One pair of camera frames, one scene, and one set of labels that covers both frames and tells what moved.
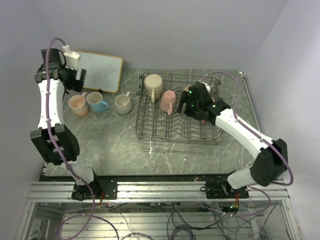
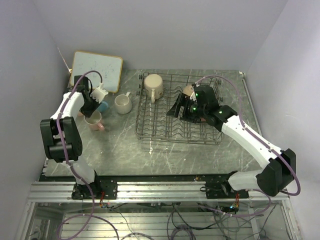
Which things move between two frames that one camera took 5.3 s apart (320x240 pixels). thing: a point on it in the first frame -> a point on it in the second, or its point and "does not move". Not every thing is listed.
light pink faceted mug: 167,101 -> 93,121
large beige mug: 154,86 does not move
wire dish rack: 154,124 does not move
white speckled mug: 123,104 does not move
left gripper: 77,85 -> 87,113
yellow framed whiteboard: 103,71 does not move
